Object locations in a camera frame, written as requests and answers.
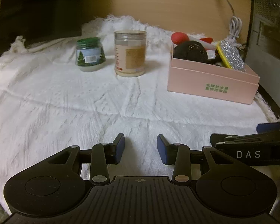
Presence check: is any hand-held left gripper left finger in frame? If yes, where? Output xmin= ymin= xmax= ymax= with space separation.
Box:
xmin=47 ymin=133 xmax=126 ymax=184

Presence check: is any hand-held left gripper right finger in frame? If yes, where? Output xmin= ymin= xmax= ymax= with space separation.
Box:
xmin=157 ymin=134 xmax=227 ymax=183

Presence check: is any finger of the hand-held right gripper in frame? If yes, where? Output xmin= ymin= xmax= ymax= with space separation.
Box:
xmin=210 ymin=131 xmax=280 ymax=150
xmin=256 ymin=121 xmax=280 ymax=134

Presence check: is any pink cardboard box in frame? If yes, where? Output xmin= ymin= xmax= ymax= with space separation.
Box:
xmin=167 ymin=37 xmax=261 ymax=105

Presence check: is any yellow silver sponge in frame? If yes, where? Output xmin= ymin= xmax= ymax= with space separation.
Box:
xmin=216 ymin=40 xmax=246 ymax=72

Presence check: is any black and white fuzzy sock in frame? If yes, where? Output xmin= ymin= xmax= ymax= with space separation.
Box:
xmin=206 ymin=49 xmax=225 ymax=66

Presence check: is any black plush toy with eyes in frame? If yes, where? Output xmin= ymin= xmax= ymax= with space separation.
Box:
xmin=173 ymin=40 xmax=209 ymax=63

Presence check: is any white fluffy blanket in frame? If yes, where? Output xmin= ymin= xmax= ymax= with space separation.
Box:
xmin=0 ymin=14 xmax=279 ymax=215

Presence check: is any grey computer case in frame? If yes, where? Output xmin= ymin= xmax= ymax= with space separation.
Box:
xmin=245 ymin=0 xmax=280 ymax=124

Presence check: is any clear plastic jar brown lid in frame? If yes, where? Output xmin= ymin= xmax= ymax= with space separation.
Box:
xmin=114 ymin=30 xmax=147 ymax=77

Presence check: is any green lidded glass jar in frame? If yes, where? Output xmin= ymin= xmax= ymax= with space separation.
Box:
xmin=75 ymin=38 xmax=106 ymax=72

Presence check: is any black monitor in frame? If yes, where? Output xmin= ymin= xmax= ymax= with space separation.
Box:
xmin=0 ymin=0 xmax=85 ymax=46

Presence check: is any white cable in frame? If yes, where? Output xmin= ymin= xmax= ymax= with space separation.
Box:
xmin=212 ymin=0 xmax=244 ymax=46

